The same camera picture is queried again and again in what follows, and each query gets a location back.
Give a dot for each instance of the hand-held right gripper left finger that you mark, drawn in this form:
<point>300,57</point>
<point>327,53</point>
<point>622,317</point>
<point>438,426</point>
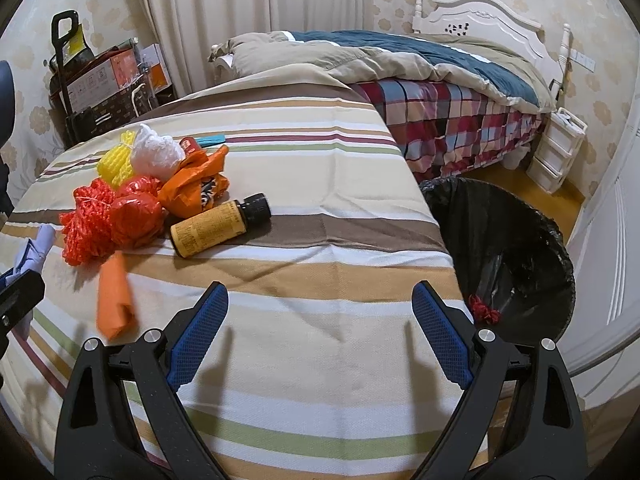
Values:
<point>200,330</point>

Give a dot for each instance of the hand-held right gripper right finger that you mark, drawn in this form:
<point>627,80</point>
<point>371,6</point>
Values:
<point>440,330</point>

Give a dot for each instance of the orange paper sleeve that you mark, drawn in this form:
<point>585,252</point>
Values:
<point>115,300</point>

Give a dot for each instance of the red mesh net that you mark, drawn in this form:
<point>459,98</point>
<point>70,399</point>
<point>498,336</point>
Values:
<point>82,230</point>

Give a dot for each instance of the yellow bottle with black cap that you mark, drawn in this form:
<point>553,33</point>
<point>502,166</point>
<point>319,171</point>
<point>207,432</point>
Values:
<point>210,225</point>

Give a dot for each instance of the bin with black liner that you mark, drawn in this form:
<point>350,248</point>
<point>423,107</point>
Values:
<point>500,230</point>

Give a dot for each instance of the orange snack bag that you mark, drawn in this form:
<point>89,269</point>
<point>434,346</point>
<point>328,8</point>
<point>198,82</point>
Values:
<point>187,190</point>

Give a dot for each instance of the yellow foam net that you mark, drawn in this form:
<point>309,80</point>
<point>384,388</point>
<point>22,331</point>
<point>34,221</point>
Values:
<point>115,165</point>

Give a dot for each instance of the white plastic bag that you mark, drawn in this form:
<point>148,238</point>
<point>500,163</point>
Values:
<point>152,155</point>

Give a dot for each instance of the small red net scrap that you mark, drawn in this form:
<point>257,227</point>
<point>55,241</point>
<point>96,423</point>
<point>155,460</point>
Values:
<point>484,310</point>

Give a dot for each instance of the striped table cloth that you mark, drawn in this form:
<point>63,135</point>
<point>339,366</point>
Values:
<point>310,200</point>

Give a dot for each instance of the small red packet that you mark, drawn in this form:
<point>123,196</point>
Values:
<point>189,144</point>

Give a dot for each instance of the small white bucket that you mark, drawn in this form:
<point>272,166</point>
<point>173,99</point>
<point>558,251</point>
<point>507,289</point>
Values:
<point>517,159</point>

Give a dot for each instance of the dark blue rounded object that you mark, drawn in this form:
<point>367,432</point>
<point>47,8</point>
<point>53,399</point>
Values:
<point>5,105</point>

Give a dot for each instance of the white door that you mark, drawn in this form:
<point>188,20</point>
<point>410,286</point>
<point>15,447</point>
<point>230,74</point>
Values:
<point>615,240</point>

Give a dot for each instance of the brown patterned storage box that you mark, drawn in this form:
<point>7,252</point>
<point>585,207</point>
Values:
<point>112,110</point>

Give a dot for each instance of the white plastic drawer unit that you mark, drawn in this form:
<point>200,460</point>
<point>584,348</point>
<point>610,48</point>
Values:
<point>555,155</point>

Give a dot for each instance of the printed cardboard box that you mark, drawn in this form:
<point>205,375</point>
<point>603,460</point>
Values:
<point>100,77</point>

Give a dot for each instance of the black hand cart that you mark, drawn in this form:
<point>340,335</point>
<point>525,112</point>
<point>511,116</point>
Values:
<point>62,50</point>

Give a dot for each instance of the white and orange box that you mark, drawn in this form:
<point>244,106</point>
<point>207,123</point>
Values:
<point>157,67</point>

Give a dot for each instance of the bed with plaid sheet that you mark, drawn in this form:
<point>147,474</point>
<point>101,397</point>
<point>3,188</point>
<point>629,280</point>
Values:
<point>400,55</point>

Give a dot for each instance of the white wooden headboard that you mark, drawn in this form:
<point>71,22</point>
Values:
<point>480,15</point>

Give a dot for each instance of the cream curtain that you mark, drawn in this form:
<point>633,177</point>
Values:
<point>225,5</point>

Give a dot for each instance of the white wall socket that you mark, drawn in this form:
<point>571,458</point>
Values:
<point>584,60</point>

